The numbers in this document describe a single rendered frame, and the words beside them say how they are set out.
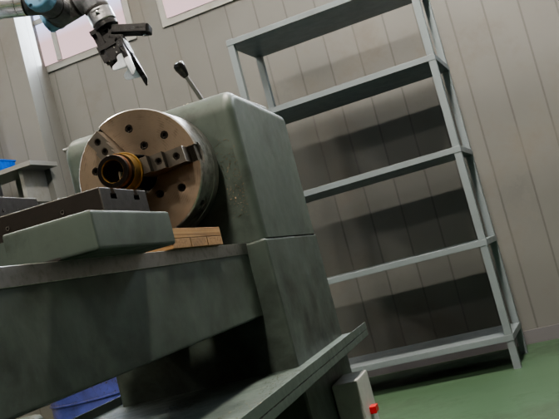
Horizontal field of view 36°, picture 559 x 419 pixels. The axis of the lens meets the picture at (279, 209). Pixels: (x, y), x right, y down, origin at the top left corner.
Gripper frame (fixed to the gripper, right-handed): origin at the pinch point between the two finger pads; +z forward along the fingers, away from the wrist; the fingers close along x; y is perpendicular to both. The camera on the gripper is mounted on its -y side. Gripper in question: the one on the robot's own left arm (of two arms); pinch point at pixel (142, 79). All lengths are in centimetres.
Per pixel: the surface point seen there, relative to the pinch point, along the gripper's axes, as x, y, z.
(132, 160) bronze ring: 54, 3, 32
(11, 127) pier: -334, 144, -124
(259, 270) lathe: 30, -7, 66
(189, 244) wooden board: 72, -3, 57
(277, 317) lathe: 30, -6, 78
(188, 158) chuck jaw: 47, -7, 36
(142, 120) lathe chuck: 43.2, -1.2, 22.5
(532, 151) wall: -275, -147, 67
